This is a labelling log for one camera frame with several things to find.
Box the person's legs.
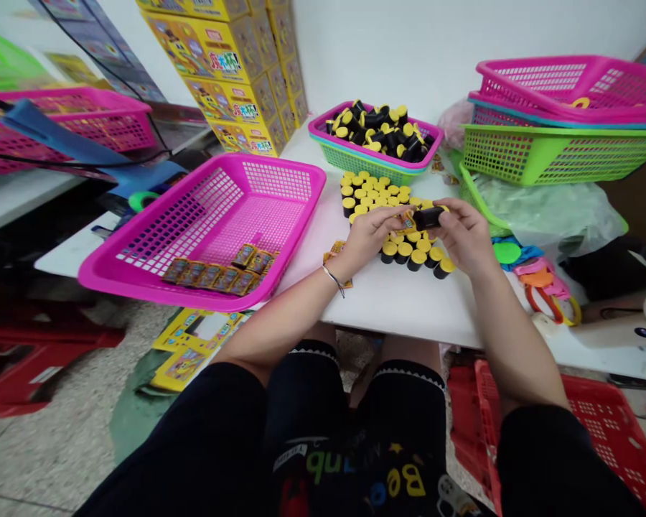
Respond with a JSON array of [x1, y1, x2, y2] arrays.
[[79, 339, 646, 517]]

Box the stack of pink blue green baskets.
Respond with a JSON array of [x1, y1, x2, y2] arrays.
[[307, 110, 446, 177]]

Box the green tape roll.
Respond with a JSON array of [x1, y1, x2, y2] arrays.
[[127, 190, 164, 215]]

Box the large empty-looking pink plastic basket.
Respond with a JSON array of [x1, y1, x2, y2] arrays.
[[77, 152, 328, 315]]

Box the clear plastic bag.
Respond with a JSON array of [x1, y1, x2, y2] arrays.
[[472, 174, 629, 250]]

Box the pink mesh basket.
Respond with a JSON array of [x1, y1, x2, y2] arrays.
[[474, 55, 646, 112]]

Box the row of colourful labelled cylinders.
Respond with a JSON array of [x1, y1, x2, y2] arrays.
[[161, 243, 281, 298]]

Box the pink basket with yellow contents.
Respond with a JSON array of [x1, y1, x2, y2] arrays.
[[0, 87, 156, 177]]

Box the person's body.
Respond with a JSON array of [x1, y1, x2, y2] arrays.
[[271, 430, 481, 517]]

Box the red plastic crate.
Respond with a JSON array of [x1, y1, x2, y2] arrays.
[[446, 359, 646, 517]]

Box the pile of loose black cylinders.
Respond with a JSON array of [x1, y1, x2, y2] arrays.
[[324, 98, 435, 163]]

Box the person's right hand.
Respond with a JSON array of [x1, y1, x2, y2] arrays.
[[432, 197, 500, 277]]

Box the single black plastic cylinder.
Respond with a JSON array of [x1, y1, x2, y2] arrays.
[[411, 204, 450, 233]]

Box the scattered small sticker sheets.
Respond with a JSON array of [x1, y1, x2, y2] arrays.
[[429, 152, 462, 187]]

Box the pink plastic bag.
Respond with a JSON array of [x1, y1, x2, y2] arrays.
[[438, 98, 476, 149]]

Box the person's left hand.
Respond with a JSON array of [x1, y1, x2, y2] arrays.
[[334, 203, 414, 274]]

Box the red plastic stool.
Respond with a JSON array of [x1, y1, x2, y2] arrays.
[[0, 322, 126, 419]]

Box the bright green plastic basket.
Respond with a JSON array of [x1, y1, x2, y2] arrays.
[[0, 27, 50, 93]]

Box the green cloth sack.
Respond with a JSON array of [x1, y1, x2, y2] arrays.
[[109, 348, 196, 465]]

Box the stack of yellow printed cartons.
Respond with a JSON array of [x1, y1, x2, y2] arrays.
[[136, 0, 310, 159]]

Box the green round plastic lid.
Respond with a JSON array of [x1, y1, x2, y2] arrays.
[[492, 241, 527, 266]]

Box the group of yellow-capped black cylinders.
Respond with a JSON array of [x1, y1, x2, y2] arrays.
[[340, 170, 457, 281]]

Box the pink basket with blue rim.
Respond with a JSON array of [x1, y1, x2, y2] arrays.
[[467, 90, 646, 131]]

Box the green basket holding plastic bag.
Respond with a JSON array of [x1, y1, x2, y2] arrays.
[[457, 160, 518, 233]]

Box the flattened yellow printed cartons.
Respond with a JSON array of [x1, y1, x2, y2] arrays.
[[149, 307, 255, 393]]

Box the black bag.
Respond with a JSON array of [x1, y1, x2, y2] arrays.
[[558, 236, 646, 296]]

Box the green mesh basket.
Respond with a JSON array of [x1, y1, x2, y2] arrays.
[[458, 123, 646, 188]]

